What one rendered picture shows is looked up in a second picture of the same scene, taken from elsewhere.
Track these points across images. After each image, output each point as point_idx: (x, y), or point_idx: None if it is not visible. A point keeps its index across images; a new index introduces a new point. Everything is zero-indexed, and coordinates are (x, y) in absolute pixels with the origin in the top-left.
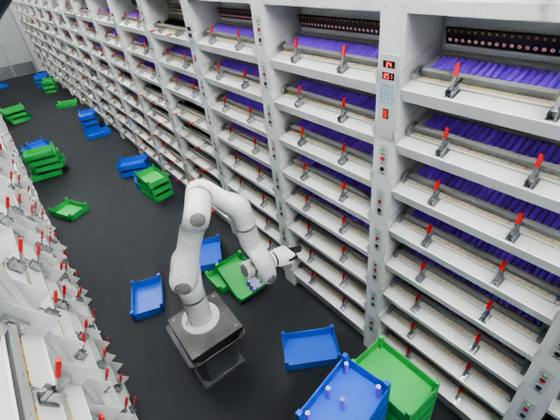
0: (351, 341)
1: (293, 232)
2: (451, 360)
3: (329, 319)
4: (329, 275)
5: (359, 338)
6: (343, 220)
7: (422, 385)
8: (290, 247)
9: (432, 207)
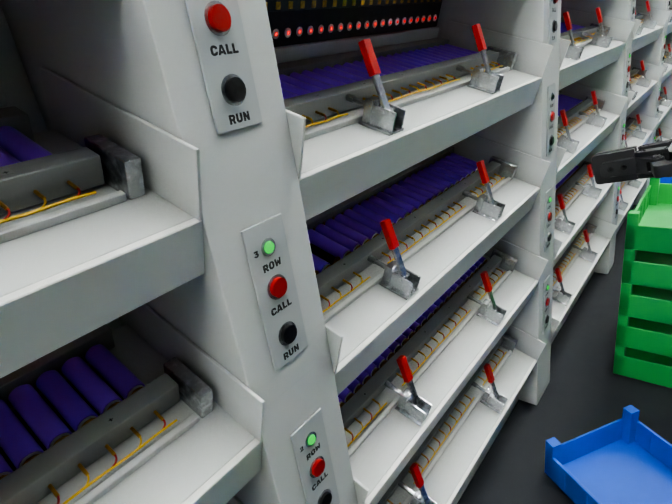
0: (544, 428)
1: (353, 373)
2: (576, 200)
3: (503, 491)
4: (466, 349)
5: (524, 414)
6: (483, 38)
7: (655, 210)
8: (652, 149)
9: None
